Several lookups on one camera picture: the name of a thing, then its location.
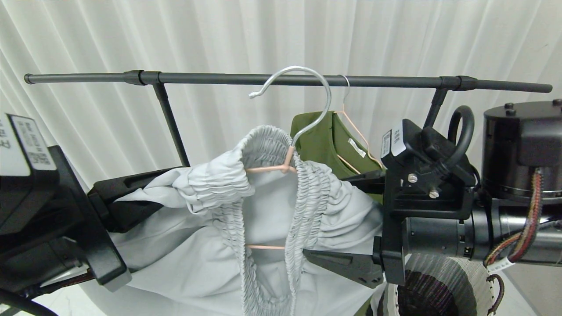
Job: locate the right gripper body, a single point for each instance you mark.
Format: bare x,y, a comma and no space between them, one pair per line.
434,237

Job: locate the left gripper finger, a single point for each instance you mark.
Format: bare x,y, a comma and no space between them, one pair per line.
127,215
123,186

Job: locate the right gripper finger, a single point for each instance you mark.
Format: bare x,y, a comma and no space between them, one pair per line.
371,181
351,263

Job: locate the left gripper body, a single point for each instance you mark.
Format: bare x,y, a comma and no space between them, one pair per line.
101,254

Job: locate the pink clothes hanger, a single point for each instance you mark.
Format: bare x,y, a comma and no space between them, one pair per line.
358,131
325,114

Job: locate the green long-sleeved shirt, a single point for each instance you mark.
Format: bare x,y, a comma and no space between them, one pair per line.
320,140

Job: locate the pale grey garment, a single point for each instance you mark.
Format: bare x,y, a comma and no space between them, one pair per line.
197,245

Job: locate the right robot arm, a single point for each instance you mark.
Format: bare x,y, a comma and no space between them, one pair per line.
518,153

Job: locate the white laundry basket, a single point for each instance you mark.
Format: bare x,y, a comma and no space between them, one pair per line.
448,276

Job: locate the black clothes rack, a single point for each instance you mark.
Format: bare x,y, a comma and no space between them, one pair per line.
219,79

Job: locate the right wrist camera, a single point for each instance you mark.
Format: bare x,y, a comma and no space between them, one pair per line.
421,162

